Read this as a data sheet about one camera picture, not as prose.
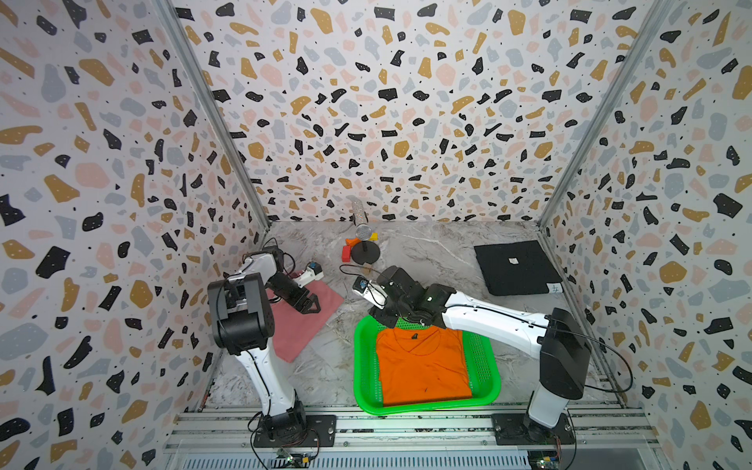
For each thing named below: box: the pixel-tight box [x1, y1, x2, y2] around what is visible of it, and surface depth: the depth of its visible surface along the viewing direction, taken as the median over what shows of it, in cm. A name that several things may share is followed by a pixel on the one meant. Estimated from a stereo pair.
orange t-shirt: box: [376, 325, 473, 408], surface depth 85 cm
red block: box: [341, 244, 352, 264], surface depth 112 cm
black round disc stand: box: [351, 239, 380, 266], surface depth 114 cm
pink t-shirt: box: [266, 280, 345, 364], surface depth 92 cm
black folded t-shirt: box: [473, 239, 564, 296], surface depth 112 cm
